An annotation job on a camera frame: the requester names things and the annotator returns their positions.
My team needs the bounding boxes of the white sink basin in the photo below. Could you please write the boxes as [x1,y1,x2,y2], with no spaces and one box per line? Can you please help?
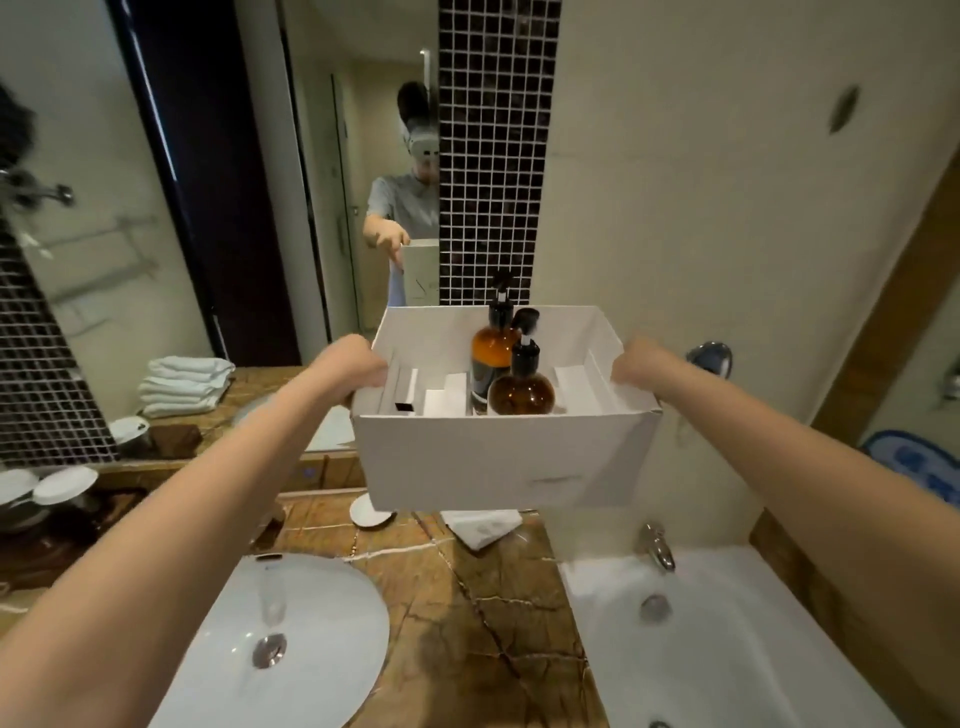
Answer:
[149,552,391,728]

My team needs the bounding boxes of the person's right hand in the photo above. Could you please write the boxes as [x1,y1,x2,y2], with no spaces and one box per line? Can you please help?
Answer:
[609,335,680,395]

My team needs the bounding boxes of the round chrome wall fitting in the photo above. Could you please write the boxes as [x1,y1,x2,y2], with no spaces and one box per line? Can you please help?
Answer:
[686,341,734,380]

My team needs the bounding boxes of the person's right forearm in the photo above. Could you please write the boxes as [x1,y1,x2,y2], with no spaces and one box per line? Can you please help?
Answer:
[652,348,960,654]

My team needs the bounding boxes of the person's left forearm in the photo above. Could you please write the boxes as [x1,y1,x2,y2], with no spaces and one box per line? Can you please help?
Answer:
[0,359,354,728]

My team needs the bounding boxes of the large wall mirror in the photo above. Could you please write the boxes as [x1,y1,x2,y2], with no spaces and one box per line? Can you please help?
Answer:
[0,0,444,466]

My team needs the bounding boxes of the folded white tissue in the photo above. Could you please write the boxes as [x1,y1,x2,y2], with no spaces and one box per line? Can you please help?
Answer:
[440,509,524,553]

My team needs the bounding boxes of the amber pump bottle white label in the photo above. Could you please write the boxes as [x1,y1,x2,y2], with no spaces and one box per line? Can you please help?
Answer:
[487,307,557,418]

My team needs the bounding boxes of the glass cup white lid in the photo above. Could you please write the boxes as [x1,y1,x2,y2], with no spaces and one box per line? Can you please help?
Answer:
[0,468,40,526]
[32,464,100,511]

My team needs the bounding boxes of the white round coaster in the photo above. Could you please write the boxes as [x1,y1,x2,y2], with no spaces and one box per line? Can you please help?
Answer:
[348,492,397,530]

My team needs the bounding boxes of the amber pump bottle black label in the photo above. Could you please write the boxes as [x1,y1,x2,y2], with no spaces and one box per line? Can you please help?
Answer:
[470,269,526,416]

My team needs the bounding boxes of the chrome tub faucet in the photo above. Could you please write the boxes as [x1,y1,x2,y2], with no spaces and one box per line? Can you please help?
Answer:
[638,522,678,573]

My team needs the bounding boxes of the person's left hand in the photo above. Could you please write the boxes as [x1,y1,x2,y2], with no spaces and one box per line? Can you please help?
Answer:
[303,333,390,410]

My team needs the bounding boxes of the dark wooden tray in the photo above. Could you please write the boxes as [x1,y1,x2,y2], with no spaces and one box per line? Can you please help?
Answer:
[0,487,148,594]

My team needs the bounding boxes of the white cardboard box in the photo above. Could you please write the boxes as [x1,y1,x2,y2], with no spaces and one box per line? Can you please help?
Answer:
[350,303,663,514]

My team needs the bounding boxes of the white bathtub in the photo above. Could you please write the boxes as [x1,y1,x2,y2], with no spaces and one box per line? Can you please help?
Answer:
[558,545,905,728]

